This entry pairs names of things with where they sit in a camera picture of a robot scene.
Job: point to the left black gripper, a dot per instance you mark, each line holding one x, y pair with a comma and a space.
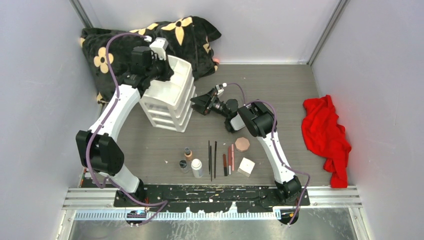
167, 72

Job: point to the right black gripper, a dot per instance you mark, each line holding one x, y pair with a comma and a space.
204, 99

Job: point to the white plastic drawer organizer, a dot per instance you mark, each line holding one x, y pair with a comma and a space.
167, 104

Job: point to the pink lip gloss tube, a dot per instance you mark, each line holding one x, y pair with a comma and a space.
232, 157

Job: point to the red silver lip pencil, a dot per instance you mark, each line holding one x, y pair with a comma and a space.
229, 160

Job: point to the dark red lipstick tube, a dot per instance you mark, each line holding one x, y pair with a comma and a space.
225, 165

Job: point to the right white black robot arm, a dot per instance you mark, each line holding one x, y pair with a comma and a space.
261, 124

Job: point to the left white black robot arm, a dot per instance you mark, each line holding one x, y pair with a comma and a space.
97, 147

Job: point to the thick black makeup pencil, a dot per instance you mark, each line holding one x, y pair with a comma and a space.
215, 160

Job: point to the short black makeup pencil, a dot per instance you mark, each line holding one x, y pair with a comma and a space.
211, 176

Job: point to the black floral plush blanket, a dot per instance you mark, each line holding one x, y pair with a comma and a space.
188, 38

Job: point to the tan foundation bottle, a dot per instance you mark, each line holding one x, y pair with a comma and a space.
188, 154

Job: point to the pink octagonal compact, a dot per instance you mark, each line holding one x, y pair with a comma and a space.
242, 144

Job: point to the white plastic bottle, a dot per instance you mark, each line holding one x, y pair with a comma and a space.
197, 168

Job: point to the clear jar black lid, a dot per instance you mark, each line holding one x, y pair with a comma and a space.
184, 167

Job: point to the white cube box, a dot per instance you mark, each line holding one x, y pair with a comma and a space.
246, 167

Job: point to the red cloth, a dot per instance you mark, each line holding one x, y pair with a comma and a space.
325, 137

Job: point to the small green circuit board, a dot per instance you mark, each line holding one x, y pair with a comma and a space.
138, 214

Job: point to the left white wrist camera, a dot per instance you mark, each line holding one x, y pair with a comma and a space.
159, 46

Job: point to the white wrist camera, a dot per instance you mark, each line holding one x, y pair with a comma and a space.
220, 88
159, 46

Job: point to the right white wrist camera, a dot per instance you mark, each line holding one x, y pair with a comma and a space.
220, 88

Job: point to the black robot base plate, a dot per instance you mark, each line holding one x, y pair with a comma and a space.
216, 198

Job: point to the aluminium frame rail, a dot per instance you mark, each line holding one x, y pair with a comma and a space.
107, 204

